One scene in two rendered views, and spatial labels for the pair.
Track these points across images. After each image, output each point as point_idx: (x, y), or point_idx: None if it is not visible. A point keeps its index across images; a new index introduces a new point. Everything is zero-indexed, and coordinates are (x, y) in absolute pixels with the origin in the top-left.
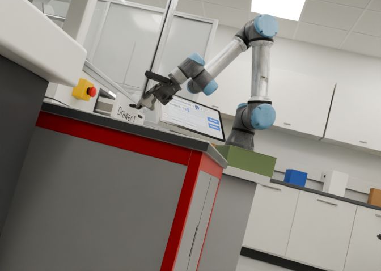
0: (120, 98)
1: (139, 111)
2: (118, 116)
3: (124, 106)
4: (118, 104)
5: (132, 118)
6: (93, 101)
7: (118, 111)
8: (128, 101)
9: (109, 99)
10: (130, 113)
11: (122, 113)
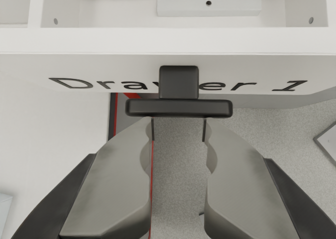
0: (5, 66)
1: None
2: (92, 89)
3: (104, 75)
4: (19, 76)
5: (271, 85)
6: None
7: (64, 85)
8: (136, 59)
9: (30, 16)
10: (222, 79)
11: (116, 84)
